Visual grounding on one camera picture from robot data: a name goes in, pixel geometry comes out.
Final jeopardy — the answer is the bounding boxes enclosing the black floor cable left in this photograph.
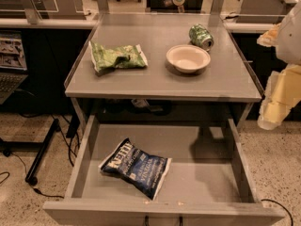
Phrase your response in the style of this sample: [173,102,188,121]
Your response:
[0,153,65,200]

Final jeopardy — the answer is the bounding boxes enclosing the white bowl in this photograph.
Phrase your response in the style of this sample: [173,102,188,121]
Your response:
[166,44,211,73]

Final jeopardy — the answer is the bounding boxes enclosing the green soda can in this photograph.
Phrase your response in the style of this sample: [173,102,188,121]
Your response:
[189,24,214,52]

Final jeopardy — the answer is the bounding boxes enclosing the laptop computer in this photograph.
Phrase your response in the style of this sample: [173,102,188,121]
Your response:
[0,30,28,105]

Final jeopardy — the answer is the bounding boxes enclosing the grey cabinet counter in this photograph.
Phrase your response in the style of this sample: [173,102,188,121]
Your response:
[65,13,262,123]

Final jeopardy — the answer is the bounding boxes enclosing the blue kettle chip bag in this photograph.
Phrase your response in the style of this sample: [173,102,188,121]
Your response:
[98,138,172,201]

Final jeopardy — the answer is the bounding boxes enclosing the black floor cable right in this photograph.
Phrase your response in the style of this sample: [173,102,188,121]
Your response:
[261,199,294,226]

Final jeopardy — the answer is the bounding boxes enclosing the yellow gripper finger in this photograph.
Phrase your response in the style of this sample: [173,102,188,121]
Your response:
[257,64,301,130]
[257,24,280,47]

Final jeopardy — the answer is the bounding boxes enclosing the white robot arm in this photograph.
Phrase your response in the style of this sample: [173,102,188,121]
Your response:
[257,1,301,130]

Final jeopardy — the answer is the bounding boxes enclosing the black floor cable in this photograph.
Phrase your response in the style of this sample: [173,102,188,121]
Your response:
[0,153,65,200]
[261,199,294,226]

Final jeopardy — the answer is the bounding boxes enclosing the green chip bag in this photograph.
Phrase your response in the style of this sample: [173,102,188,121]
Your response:
[88,40,148,73]

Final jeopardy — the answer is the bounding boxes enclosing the black stand leg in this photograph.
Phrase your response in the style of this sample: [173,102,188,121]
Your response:
[25,119,59,186]

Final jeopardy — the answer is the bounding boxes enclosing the grey open drawer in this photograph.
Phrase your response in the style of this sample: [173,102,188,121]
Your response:
[43,117,285,226]

